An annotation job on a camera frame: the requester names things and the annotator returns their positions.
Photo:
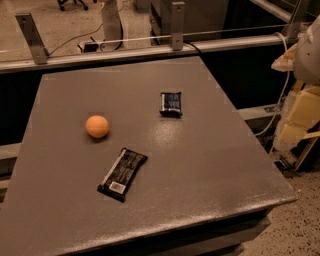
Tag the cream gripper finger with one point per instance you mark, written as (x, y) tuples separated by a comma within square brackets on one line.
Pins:
[(285, 62), (303, 115)]

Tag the black rxbar chocolate wrapper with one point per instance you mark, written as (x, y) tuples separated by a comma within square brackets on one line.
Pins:
[(120, 176)]

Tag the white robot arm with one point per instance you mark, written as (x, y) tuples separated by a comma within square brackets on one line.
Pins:
[(306, 69)]

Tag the metal railing beam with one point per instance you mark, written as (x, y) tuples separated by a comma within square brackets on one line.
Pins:
[(139, 55)]

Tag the dark blue snack bar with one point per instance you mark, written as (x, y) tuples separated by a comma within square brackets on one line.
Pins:
[(171, 104)]

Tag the orange ball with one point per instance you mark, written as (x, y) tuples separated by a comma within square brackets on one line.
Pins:
[(97, 126)]

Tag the black office chair base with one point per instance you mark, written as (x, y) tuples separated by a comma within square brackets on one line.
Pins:
[(63, 3)]

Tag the right metal rail bracket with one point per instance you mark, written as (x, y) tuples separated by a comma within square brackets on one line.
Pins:
[(292, 29)]

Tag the metal rail bracket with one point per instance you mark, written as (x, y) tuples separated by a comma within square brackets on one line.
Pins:
[(292, 29), (34, 41), (177, 23)]

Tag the middle metal rail bracket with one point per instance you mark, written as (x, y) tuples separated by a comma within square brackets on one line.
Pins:
[(177, 23)]

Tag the left metal rail bracket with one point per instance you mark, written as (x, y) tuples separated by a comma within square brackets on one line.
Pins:
[(34, 41)]

